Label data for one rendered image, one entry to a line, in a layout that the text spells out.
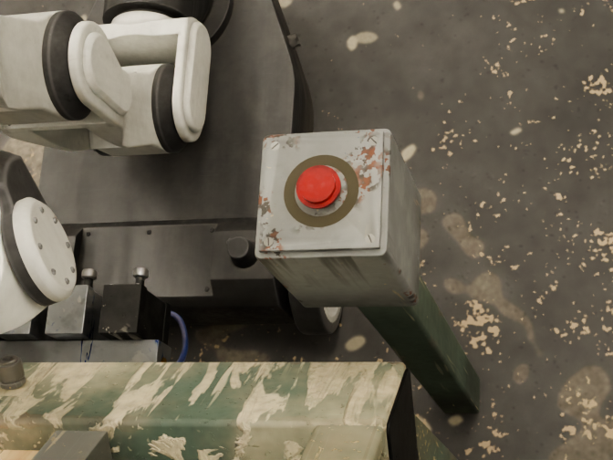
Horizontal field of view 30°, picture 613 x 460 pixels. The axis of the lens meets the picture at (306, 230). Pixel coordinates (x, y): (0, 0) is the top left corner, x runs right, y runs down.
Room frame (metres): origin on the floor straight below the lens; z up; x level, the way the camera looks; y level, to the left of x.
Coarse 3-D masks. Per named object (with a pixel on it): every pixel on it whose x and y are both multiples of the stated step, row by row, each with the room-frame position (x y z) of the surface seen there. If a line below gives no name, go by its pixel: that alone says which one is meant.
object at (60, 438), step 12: (60, 432) 0.42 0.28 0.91; (72, 432) 0.41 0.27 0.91; (84, 432) 0.40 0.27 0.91; (96, 432) 0.39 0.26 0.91; (48, 444) 0.41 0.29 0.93; (60, 444) 0.40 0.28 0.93; (72, 444) 0.39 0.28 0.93; (84, 444) 0.38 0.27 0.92; (96, 444) 0.38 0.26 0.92; (108, 444) 0.38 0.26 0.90; (36, 456) 0.40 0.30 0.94; (48, 456) 0.39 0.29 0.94; (60, 456) 0.38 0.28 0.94; (72, 456) 0.38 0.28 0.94; (84, 456) 0.37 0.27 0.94; (96, 456) 0.37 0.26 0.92; (108, 456) 0.37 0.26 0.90
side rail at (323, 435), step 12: (324, 432) 0.26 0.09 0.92; (336, 432) 0.26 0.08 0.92; (348, 432) 0.25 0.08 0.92; (360, 432) 0.24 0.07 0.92; (372, 432) 0.24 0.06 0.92; (312, 444) 0.25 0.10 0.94; (324, 444) 0.25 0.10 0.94; (336, 444) 0.24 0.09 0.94; (348, 444) 0.24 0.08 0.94; (360, 444) 0.23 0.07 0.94; (372, 444) 0.22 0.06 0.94; (384, 444) 0.23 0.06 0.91; (312, 456) 0.24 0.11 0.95; (324, 456) 0.24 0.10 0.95; (336, 456) 0.23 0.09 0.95; (348, 456) 0.23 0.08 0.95; (360, 456) 0.22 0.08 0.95; (372, 456) 0.21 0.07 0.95
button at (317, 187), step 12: (312, 168) 0.45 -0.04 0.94; (324, 168) 0.44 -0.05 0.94; (300, 180) 0.45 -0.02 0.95; (312, 180) 0.44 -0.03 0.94; (324, 180) 0.43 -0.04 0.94; (336, 180) 0.43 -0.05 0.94; (300, 192) 0.44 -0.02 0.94; (312, 192) 0.43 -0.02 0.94; (324, 192) 0.42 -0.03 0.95; (336, 192) 0.42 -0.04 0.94; (312, 204) 0.42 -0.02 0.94; (324, 204) 0.41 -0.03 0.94
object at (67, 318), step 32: (128, 288) 0.56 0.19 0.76; (32, 320) 0.60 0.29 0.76; (64, 320) 0.58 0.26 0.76; (96, 320) 0.57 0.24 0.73; (128, 320) 0.53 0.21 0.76; (160, 320) 0.54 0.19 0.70; (0, 352) 0.61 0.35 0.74; (32, 352) 0.59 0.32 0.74; (64, 352) 0.56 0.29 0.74; (96, 352) 0.54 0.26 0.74; (128, 352) 0.51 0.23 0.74; (160, 352) 0.49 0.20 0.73
